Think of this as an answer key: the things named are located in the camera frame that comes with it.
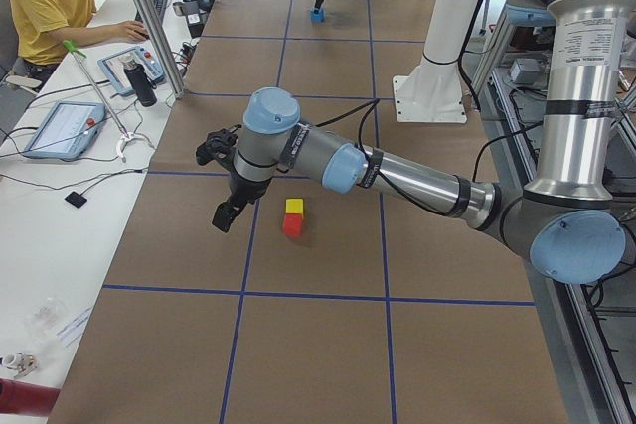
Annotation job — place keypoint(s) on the small black square pad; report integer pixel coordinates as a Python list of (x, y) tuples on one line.
[(76, 199)]

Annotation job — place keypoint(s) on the red cylinder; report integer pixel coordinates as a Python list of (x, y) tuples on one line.
[(27, 399)]

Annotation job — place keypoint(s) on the person in yellow shirt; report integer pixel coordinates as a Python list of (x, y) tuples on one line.
[(44, 25)]

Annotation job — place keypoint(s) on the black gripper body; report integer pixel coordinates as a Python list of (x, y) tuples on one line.
[(244, 189)]

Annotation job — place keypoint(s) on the far teach pendant tablet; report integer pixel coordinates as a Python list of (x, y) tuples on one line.
[(118, 68)]

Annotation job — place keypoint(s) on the silver aluminium post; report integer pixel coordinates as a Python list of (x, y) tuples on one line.
[(161, 45)]

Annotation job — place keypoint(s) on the green handled reacher grabber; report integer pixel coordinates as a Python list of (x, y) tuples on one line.
[(126, 136)]

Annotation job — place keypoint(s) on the teach pendant tablet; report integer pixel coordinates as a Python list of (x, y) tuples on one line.
[(67, 131), (118, 68)]

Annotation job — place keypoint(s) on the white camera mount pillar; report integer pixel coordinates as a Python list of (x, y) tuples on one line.
[(432, 93)]

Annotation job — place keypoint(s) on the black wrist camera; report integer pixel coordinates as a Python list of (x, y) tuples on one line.
[(219, 146)]

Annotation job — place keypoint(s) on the blue block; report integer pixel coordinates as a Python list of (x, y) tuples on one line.
[(321, 19)]

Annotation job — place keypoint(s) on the yellow block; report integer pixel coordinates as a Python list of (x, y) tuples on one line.
[(294, 207)]

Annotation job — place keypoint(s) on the red block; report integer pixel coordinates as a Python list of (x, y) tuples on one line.
[(293, 224)]

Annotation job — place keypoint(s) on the black water bottle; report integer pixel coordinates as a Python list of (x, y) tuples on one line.
[(138, 80)]

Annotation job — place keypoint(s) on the near teach pendant tablet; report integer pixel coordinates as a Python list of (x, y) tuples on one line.
[(67, 131)]

